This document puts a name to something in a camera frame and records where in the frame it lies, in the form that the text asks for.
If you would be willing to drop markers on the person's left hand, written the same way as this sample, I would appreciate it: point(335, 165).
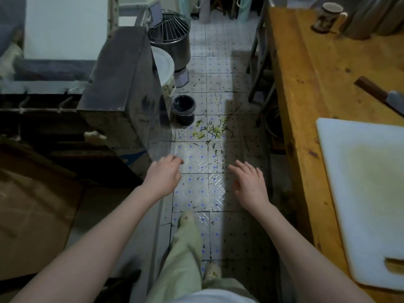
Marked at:
point(162, 178)

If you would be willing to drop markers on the person's right hand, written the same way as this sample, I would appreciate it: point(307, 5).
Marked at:
point(251, 189)

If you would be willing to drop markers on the person's right little finger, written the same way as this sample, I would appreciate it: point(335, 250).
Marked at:
point(265, 187)

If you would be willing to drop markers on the person's left fingers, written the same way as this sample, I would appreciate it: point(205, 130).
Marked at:
point(169, 159)

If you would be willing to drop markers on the person's right middle finger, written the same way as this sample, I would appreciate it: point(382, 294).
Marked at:
point(252, 171)

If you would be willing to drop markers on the person's right thumb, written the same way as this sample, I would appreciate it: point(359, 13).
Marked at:
point(235, 171)

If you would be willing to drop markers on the person's left forearm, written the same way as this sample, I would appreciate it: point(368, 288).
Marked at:
point(94, 246)

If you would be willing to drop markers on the person's right forearm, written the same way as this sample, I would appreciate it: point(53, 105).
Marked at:
point(303, 255)

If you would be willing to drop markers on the green vegetable scraps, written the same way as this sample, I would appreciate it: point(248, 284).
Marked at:
point(214, 129)

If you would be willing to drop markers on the small black bucket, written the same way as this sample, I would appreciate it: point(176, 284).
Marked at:
point(183, 110)

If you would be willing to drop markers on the pale shoe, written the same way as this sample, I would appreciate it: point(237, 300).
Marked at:
point(186, 219)
point(212, 270)

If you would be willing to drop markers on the steel machine housing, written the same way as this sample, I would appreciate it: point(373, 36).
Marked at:
point(126, 97)

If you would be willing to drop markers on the pale dough lump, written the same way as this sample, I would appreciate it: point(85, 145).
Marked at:
point(94, 136)

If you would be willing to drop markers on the white lidded bucket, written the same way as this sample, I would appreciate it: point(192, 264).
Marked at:
point(164, 67)

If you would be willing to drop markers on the white plastic cutting board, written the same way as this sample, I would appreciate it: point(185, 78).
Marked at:
point(366, 198)

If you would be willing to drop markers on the pale green trousers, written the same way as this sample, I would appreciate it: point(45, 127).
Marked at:
point(181, 265)

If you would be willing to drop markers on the steel mixer bowl with guard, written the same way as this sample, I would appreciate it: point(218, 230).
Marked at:
point(172, 40)

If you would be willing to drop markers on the white shirt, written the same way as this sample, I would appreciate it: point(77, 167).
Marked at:
point(214, 296)

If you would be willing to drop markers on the brown cardboard sheet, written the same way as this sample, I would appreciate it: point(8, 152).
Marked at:
point(34, 214)

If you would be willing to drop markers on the mint green bag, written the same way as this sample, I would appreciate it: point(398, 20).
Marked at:
point(243, 7)

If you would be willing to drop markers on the white appliance panel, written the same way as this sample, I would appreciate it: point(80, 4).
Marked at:
point(64, 26)

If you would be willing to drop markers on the patterned ceramic mug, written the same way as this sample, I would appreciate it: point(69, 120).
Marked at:
point(328, 17)

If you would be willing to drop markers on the grey metal containers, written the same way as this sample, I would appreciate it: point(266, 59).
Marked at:
point(372, 15)

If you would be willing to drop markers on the metal stool frame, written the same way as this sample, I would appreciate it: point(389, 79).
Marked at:
point(260, 59)

